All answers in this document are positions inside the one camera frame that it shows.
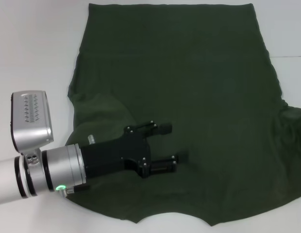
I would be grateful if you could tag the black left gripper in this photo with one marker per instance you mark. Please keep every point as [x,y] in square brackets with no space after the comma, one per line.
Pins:
[111,156]

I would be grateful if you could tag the dark green shirt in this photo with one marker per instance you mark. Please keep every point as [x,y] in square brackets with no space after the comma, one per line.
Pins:
[201,85]

